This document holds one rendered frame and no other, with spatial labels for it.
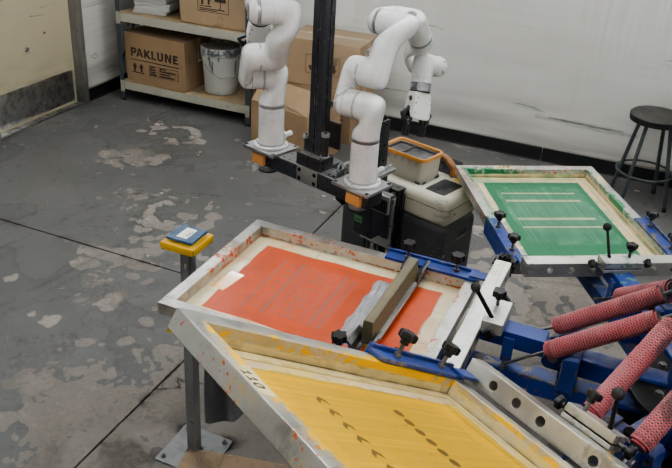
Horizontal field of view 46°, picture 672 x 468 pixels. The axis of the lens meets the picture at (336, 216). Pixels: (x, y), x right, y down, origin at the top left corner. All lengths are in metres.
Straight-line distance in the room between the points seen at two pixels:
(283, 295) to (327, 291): 0.14
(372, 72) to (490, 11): 3.39
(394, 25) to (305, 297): 0.90
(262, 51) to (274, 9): 0.17
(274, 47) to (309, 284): 0.80
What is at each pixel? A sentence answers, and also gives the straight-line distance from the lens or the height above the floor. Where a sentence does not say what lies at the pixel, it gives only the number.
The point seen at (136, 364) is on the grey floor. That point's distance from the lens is 3.74.
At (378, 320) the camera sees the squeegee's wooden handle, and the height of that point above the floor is 1.04.
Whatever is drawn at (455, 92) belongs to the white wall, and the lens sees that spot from 6.12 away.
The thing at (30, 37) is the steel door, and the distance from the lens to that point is 6.39.
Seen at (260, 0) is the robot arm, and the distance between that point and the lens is 2.66.
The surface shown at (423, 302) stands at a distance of 2.43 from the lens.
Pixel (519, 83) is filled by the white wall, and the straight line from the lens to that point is 5.99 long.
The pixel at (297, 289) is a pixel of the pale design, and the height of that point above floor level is 0.96.
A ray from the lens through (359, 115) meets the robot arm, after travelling 2.58.
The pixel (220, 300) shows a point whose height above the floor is 0.96.
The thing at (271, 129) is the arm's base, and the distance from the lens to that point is 2.91.
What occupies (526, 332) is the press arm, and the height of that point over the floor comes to 1.04.
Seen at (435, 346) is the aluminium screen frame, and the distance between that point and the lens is 2.20.
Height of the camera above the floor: 2.28
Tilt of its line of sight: 27 degrees down
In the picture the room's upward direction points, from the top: 4 degrees clockwise
